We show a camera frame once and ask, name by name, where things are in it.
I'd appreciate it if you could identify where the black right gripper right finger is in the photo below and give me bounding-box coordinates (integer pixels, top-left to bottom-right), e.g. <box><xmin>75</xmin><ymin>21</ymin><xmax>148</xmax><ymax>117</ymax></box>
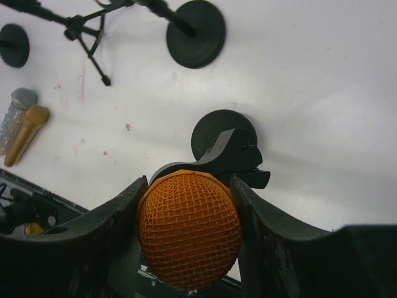
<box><xmin>230</xmin><ymin>178</ymin><xmax>396</xmax><ymax>297</ymax></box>

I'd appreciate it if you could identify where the black round-base orange-mic stand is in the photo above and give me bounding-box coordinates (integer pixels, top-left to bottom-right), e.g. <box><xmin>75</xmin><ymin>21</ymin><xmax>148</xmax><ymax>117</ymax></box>
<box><xmin>149</xmin><ymin>109</ymin><xmax>270</xmax><ymax>189</ymax></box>

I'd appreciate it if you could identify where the orange microphone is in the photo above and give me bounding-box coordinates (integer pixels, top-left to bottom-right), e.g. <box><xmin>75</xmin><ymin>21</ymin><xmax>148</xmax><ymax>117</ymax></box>
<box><xmin>136</xmin><ymin>170</ymin><xmax>242</xmax><ymax>291</ymax></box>

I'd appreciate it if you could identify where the black tripod microphone stand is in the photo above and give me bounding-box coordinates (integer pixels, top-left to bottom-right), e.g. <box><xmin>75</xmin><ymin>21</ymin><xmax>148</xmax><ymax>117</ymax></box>
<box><xmin>0</xmin><ymin>0</ymin><xmax>137</xmax><ymax>87</ymax></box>

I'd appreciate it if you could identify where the black round-base shock-mount stand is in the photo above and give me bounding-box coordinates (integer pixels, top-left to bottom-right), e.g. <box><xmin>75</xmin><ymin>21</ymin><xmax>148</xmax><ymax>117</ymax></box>
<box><xmin>1</xmin><ymin>24</ymin><xmax>30</xmax><ymax>68</ymax></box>

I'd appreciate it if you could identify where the gold microphone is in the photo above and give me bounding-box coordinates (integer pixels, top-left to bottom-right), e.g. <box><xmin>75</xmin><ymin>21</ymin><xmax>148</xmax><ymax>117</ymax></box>
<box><xmin>4</xmin><ymin>105</ymin><xmax>50</xmax><ymax>167</ymax></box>

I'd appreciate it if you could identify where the black round-base clip stand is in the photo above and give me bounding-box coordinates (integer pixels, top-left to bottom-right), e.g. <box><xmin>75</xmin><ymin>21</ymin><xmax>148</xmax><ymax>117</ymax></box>
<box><xmin>136</xmin><ymin>1</ymin><xmax>226</xmax><ymax>69</ymax></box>

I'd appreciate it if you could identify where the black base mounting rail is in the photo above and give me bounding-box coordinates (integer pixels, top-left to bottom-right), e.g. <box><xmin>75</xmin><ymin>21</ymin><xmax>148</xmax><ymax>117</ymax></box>
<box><xmin>1</xmin><ymin>171</ymin><xmax>242</xmax><ymax>297</ymax></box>

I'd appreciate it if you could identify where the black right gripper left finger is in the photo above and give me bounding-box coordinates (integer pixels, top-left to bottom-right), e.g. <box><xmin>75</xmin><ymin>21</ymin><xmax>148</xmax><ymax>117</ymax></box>
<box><xmin>1</xmin><ymin>176</ymin><xmax>148</xmax><ymax>297</ymax></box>

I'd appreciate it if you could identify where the glitter silver-head microphone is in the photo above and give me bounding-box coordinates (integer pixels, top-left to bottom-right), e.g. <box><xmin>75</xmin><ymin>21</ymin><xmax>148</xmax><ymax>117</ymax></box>
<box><xmin>1</xmin><ymin>88</ymin><xmax>38</xmax><ymax>156</ymax></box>

